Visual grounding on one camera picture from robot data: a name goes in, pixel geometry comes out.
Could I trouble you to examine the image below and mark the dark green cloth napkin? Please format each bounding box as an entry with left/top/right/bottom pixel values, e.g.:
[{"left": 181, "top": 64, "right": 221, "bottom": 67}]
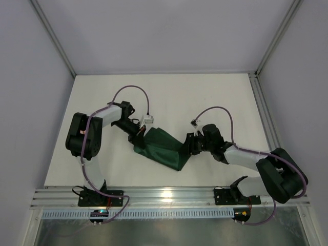
[{"left": 133, "top": 128, "right": 191, "bottom": 171}]

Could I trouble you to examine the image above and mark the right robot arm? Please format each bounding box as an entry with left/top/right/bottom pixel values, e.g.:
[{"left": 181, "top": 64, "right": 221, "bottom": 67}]
[{"left": 184, "top": 121, "right": 309, "bottom": 203}]

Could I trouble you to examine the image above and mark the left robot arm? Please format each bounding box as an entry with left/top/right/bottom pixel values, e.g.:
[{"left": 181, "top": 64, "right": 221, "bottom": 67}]
[{"left": 65, "top": 101, "right": 146, "bottom": 207}]

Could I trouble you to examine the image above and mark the left black controller board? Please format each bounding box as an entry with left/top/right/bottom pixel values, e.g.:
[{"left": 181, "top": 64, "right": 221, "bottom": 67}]
[{"left": 89, "top": 209, "right": 109, "bottom": 223}]

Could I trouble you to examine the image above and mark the black controller board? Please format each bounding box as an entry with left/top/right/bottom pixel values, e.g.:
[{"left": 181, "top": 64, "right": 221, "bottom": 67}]
[
  {"left": 89, "top": 209, "right": 109, "bottom": 223},
  {"left": 232, "top": 208, "right": 251, "bottom": 223}
]

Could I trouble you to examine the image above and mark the right black controller board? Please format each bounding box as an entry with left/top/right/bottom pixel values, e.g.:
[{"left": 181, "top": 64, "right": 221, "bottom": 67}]
[{"left": 232, "top": 208, "right": 251, "bottom": 223}]

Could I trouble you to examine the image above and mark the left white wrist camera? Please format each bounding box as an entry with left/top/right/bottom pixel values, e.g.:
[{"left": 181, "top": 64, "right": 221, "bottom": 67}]
[{"left": 140, "top": 114, "right": 154, "bottom": 128}]

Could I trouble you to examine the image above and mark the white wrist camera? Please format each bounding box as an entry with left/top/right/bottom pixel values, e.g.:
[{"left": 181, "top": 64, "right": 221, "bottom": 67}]
[
  {"left": 140, "top": 114, "right": 154, "bottom": 128},
  {"left": 191, "top": 119, "right": 203, "bottom": 136}
]

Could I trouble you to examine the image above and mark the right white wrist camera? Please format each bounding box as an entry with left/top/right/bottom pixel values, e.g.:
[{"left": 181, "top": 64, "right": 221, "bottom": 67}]
[{"left": 191, "top": 119, "right": 203, "bottom": 136}]

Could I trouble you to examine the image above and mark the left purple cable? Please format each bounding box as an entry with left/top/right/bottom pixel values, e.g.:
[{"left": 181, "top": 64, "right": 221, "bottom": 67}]
[{"left": 79, "top": 85, "right": 151, "bottom": 226}]

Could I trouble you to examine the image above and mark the purple cable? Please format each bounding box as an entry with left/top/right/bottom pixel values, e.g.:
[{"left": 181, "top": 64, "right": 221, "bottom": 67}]
[
  {"left": 191, "top": 105, "right": 309, "bottom": 226},
  {"left": 79, "top": 85, "right": 151, "bottom": 226}
]

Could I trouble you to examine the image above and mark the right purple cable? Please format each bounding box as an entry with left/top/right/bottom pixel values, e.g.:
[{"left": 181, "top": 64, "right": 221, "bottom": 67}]
[{"left": 191, "top": 105, "right": 309, "bottom": 226}]

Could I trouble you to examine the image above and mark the front aluminium rail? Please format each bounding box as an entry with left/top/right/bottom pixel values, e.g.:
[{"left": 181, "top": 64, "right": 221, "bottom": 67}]
[{"left": 30, "top": 186, "right": 311, "bottom": 209}]

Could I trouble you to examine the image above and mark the aluminium rail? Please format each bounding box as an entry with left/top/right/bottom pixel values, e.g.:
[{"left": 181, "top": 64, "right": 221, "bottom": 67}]
[
  {"left": 30, "top": 186, "right": 311, "bottom": 209},
  {"left": 248, "top": 72, "right": 282, "bottom": 150}
]

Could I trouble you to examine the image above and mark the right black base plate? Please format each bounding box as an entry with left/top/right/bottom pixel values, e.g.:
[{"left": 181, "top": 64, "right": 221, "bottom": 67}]
[{"left": 213, "top": 188, "right": 261, "bottom": 206}]

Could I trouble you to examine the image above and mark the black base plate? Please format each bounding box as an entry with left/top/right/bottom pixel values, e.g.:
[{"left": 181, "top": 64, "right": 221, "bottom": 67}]
[
  {"left": 78, "top": 190, "right": 124, "bottom": 207},
  {"left": 213, "top": 188, "right": 261, "bottom": 206}
]

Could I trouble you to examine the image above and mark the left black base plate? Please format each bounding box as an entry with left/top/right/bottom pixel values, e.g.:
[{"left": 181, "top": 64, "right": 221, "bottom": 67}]
[{"left": 78, "top": 190, "right": 124, "bottom": 207}]

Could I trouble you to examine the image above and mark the slotted grey cable duct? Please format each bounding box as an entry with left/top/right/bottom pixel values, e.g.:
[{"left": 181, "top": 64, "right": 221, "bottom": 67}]
[{"left": 42, "top": 208, "right": 233, "bottom": 219}]

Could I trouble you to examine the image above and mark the right side aluminium rail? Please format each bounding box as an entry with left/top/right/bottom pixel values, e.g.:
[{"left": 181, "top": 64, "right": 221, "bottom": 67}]
[{"left": 248, "top": 72, "right": 282, "bottom": 150}]

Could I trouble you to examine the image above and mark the left rear frame post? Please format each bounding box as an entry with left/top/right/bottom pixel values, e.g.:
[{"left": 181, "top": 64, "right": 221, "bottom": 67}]
[{"left": 28, "top": 0, "right": 77, "bottom": 78}]

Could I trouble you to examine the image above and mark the frame post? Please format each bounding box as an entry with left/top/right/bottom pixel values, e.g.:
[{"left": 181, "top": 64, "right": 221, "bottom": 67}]
[
  {"left": 255, "top": 0, "right": 303, "bottom": 77},
  {"left": 28, "top": 0, "right": 77, "bottom": 78}
]

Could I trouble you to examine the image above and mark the right rear frame post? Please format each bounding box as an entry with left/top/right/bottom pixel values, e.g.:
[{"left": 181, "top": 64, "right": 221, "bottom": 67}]
[{"left": 255, "top": 0, "right": 303, "bottom": 77}]

